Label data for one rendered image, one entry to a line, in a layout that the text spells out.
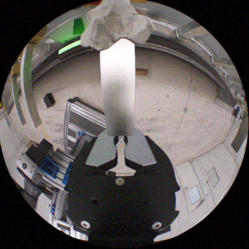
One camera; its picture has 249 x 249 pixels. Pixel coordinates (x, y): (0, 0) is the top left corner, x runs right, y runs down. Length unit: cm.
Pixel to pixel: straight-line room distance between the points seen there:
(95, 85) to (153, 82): 71
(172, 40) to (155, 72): 74
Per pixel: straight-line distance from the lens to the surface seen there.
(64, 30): 29
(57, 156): 63
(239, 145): 24
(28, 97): 26
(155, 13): 53
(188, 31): 32
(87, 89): 103
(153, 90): 101
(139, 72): 88
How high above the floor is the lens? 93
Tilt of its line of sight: 59 degrees down
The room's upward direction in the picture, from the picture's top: 178 degrees clockwise
